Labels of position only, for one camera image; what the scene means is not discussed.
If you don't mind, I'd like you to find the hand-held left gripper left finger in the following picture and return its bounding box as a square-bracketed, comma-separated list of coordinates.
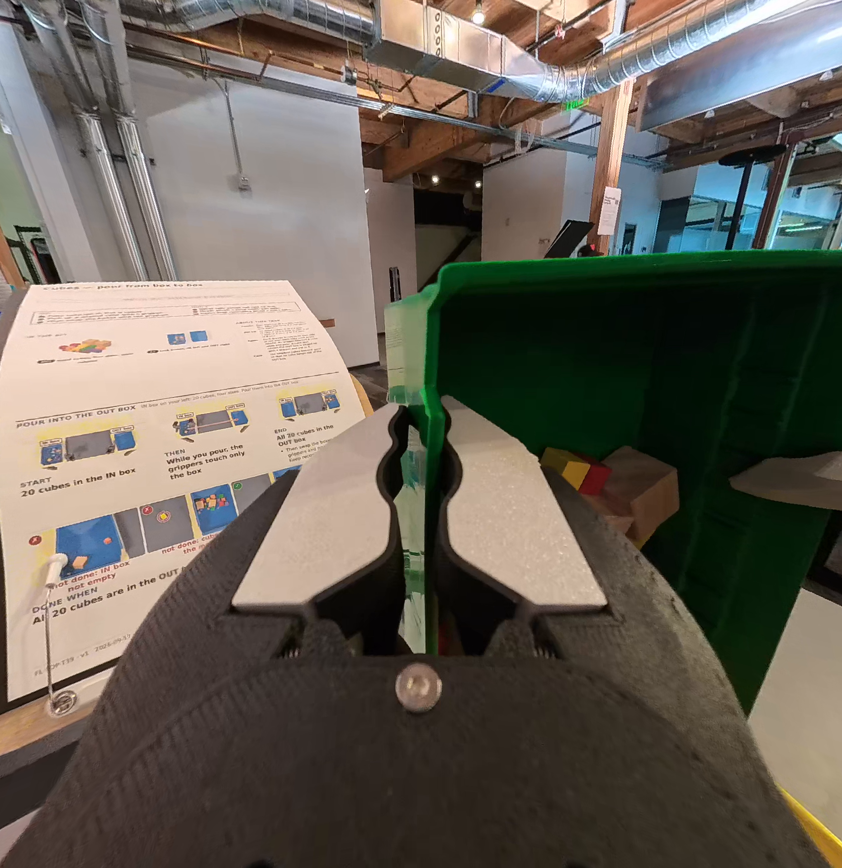
[231, 404, 411, 638]

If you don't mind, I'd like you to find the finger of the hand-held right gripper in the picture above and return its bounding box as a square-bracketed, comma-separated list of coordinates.
[728, 452, 842, 514]

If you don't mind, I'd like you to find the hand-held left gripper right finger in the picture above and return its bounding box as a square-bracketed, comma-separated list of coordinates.
[433, 395, 609, 655]

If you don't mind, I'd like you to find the pile of wooden cubes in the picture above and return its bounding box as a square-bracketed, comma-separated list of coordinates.
[539, 444, 681, 550]

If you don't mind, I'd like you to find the green plastic box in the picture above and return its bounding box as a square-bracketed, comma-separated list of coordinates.
[383, 250, 842, 713]

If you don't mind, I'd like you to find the yellow plastic box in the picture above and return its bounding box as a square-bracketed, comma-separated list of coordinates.
[779, 785, 842, 868]

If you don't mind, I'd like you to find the printed instruction sheet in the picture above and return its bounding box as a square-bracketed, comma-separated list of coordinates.
[0, 280, 368, 703]

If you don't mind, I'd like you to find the black monitor screen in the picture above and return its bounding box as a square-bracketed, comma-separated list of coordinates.
[543, 219, 596, 259]

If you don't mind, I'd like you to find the black round high table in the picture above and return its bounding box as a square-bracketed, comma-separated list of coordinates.
[718, 144, 790, 250]

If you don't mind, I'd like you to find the silver vertical pipe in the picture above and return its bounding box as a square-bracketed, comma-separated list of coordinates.
[75, 112, 149, 282]
[116, 115, 179, 281]

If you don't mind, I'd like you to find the wooden display board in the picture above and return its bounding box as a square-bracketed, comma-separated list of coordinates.
[0, 373, 376, 762]

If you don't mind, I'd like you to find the white pin with wire tether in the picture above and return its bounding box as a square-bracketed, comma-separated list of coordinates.
[43, 552, 80, 714]

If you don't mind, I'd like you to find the wall conduit with junction box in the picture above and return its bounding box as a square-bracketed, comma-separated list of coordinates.
[214, 78, 254, 192]

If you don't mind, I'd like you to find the silver ventilation duct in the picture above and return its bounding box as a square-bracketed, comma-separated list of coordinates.
[119, 0, 842, 104]

